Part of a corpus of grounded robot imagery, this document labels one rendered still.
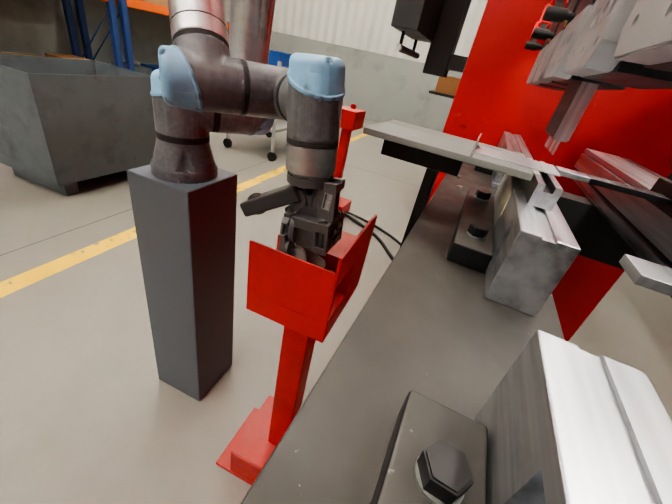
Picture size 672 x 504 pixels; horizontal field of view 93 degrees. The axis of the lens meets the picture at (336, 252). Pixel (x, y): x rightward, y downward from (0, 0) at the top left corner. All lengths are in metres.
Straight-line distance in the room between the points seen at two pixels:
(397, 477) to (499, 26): 1.42
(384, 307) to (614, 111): 1.28
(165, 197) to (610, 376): 0.81
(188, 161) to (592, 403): 0.80
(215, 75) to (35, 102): 2.04
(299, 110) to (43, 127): 2.18
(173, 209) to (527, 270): 0.72
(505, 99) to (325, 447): 1.37
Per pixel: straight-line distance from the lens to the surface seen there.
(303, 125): 0.45
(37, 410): 1.44
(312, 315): 0.56
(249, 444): 1.09
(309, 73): 0.45
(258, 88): 0.52
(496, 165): 0.54
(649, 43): 0.25
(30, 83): 2.49
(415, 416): 0.24
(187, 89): 0.51
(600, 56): 0.39
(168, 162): 0.84
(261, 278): 0.57
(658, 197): 0.66
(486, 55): 1.48
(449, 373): 0.32
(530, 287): 0.43
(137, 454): 1.26
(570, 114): 0.58
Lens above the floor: 1.09
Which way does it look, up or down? 31 degrees down
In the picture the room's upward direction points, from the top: 12 degrees clockwise
